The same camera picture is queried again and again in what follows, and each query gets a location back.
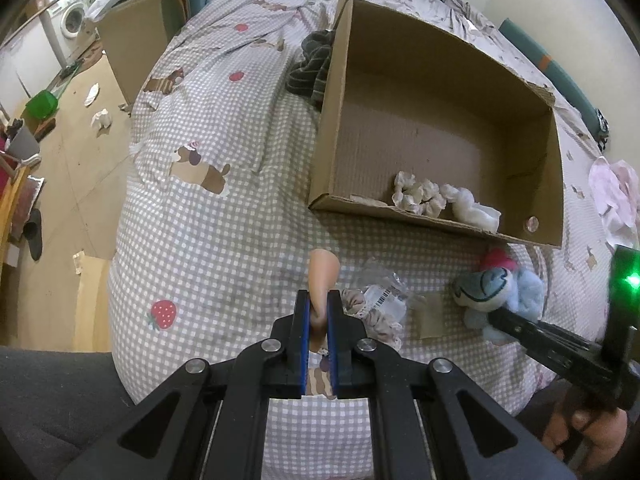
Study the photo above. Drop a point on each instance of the teal cushion with orange stripe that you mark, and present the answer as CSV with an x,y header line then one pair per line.
x,y
555,67

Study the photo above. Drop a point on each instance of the dark striped cloth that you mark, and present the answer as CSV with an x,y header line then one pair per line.
x,y
311,67

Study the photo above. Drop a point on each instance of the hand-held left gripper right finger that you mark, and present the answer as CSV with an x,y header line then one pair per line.
x,y
334,340

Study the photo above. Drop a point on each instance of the brown patterned scrunchie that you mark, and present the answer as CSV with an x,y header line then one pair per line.
x,y
372,322

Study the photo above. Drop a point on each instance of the blue plush toy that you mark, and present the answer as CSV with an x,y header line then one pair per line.
x,y
492,290

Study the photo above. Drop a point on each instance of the pink white cloth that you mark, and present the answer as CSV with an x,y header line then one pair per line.
x,y
616,195

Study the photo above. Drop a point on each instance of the black slipper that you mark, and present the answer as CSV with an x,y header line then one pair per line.
x,y
34,240

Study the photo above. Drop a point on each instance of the peach soft sponge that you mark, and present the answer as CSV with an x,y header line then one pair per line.
x,y
322,280

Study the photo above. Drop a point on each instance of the washing machine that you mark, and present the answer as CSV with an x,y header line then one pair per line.
x,y
67,15

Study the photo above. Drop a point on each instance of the white crumpled cloth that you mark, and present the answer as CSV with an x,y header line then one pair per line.
x,y
472,207

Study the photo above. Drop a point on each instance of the clear plastic bag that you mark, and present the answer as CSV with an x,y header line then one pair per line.
x,y
382,290

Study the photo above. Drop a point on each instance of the dark grey cloth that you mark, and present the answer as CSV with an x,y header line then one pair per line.
x,y
55,405

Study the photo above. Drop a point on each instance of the grey waste bin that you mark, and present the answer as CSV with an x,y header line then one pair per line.
x,y
22,142

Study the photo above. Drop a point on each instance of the checked printed bedsheet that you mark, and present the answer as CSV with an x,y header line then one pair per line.
x,y
215,220

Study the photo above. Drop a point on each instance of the flat cardboard sheet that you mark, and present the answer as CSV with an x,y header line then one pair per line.
x,y
132,47

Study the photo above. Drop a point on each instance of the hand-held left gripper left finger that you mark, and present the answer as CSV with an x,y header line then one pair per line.
x,y
300,340

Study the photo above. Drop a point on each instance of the white scrunchie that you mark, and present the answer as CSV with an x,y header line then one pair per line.
x,y
417,195

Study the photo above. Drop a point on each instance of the crumpled white paper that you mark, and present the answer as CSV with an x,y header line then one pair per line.
x,y
101,119

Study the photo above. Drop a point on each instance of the person's right hand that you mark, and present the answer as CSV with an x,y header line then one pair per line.
x,y
607,432

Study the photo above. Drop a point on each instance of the brown paper piece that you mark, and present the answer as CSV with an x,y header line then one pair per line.
x,y
430,316

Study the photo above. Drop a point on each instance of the white paper scrap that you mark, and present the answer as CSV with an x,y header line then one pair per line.
x,y
92,94

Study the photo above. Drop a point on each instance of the green plastic bin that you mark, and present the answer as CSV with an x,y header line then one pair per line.
x,y
41,105

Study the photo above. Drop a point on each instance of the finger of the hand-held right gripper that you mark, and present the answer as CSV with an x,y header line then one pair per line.
x,y
540,335

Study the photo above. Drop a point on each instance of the cardboard box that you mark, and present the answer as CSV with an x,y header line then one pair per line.
x,y
440,125

